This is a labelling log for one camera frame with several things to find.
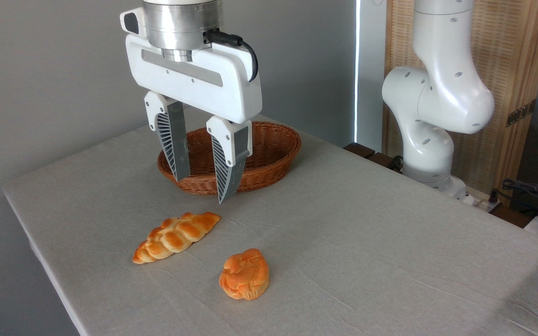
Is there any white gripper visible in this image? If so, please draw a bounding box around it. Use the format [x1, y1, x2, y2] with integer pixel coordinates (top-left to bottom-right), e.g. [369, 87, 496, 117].
[125, 34, 263, 205]

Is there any brown wicker oval basket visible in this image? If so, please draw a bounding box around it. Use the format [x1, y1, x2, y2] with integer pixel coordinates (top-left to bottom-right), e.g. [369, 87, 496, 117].
[157, 121, 302, 195]

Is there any round orange bread bun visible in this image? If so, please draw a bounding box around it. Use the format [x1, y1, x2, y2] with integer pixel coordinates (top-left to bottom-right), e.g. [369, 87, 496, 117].
[219, 248, 270, 301]

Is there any long braided bread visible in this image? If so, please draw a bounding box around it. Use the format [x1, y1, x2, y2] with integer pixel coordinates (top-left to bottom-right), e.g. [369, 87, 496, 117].
[132, 211, 221, 265]

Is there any black cable bundle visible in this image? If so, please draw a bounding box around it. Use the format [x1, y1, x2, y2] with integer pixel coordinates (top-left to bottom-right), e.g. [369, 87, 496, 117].
[489, 179, 538, 221]

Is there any white power strip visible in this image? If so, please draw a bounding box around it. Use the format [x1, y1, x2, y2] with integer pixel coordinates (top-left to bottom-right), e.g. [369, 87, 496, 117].
[456, 186, 503, 211]

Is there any grey tablecloth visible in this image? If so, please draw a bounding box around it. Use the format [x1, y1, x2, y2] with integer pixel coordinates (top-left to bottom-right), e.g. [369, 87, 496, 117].
[2, 100, 538, 336]

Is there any bamboo folding screen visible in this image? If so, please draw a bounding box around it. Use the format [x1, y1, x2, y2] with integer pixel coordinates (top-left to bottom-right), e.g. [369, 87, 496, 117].
[385, 0, 538, 195]

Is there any dark metal screen hinge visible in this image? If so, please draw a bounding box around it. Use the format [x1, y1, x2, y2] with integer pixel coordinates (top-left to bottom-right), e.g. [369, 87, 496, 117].
[506, 99, 537, 127]

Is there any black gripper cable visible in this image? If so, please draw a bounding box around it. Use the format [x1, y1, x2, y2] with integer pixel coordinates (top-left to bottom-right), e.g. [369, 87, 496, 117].
[204, 29, 259, 83]

